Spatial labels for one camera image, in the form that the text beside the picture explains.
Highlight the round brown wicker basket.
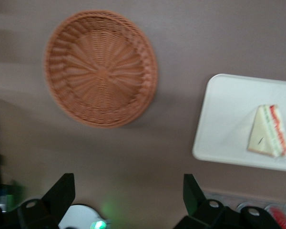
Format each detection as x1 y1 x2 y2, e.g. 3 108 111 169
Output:
43 9 159 130

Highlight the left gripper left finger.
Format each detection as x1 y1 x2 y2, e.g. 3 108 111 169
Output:
0 173 76 229

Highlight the cream plastic tray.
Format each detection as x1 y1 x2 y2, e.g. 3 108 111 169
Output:
192 73 286 173

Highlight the clear acrylic bottle rack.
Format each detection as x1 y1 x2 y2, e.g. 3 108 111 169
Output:
202 189 286 229

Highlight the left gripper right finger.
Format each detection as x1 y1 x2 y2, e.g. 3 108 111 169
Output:
174 174 281 229

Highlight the triangle sandwich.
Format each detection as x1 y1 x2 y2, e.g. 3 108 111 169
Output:
246 104 286 158

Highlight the red cola bottle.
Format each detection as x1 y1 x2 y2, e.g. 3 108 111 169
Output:
264 205 286 229

